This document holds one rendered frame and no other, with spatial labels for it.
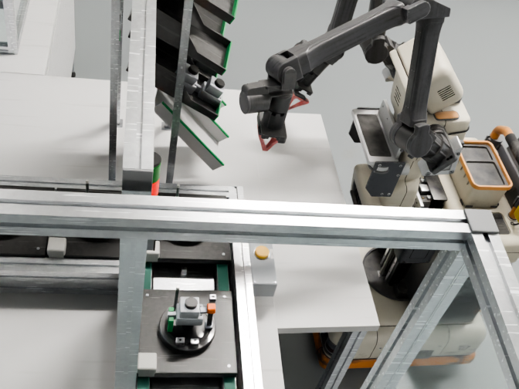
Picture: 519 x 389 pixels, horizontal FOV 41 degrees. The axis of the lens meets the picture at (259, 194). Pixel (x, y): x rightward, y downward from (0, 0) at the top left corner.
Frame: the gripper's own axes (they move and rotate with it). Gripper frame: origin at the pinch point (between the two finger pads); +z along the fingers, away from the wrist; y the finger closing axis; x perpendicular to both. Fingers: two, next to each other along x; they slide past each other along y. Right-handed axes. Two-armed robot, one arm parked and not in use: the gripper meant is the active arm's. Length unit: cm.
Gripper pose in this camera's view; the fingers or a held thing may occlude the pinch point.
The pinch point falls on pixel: (265, 147)
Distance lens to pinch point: 186.2
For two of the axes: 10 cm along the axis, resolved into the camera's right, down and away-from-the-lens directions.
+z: -2.0, 6.7, 7.2
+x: 9.8, 0.8, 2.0
